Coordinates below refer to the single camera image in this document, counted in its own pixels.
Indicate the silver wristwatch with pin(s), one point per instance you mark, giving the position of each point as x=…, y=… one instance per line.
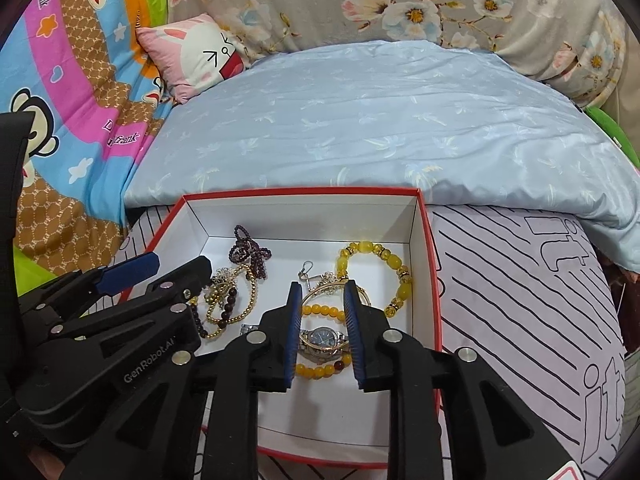
x=320, y=338

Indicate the gold bangle with silver clasp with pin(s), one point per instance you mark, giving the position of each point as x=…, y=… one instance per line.
x=306, y=271

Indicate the green plush object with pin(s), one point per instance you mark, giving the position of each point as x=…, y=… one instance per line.
x=615, y=130

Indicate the red cardboard box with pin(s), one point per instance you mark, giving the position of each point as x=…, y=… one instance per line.
x=325, y=420

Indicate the light blue quilt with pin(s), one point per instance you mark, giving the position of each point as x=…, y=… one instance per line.
x=375, y=125

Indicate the white card with red border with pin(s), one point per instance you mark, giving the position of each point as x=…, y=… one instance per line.
x=567, y=472

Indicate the cartoon monkey blanket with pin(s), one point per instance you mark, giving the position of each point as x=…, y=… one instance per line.
x=75, y=60

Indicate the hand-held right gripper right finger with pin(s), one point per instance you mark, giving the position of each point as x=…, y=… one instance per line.
x=352, y=335

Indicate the pink rabbit pillow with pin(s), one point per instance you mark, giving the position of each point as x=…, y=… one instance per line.
x=200, y=55

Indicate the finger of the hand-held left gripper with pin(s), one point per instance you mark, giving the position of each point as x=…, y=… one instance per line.
x=185, y=277
x=127, y=270

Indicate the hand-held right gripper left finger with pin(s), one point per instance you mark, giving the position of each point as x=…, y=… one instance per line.
x=295, y=335

